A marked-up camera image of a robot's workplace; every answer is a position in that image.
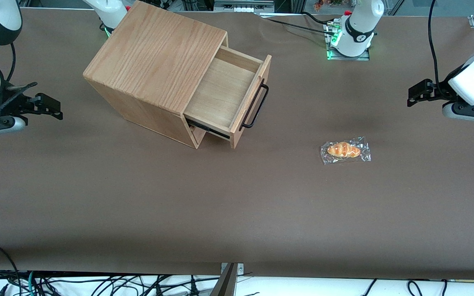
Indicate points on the light wooden drawer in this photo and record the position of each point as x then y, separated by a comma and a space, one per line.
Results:
220, 90

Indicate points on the light wooden drawer cabinet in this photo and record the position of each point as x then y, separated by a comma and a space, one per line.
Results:
154, 53

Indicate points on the croissant in clear wrapper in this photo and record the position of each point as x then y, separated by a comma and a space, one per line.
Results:
344, 149

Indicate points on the small orange background object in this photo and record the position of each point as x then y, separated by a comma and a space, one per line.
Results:
318, 5

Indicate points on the grey background device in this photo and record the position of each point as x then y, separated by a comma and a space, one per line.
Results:
243, 5

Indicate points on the dark angled bar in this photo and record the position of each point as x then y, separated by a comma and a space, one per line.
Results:
224, 283

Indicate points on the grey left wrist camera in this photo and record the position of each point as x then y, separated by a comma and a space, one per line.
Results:
467, 114

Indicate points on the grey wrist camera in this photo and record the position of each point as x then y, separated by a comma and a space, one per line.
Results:
2, 124
467, 114

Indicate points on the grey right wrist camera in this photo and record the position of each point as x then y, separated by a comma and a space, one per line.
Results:
2, 124

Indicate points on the small metal bracket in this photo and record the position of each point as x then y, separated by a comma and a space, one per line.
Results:
240, 268

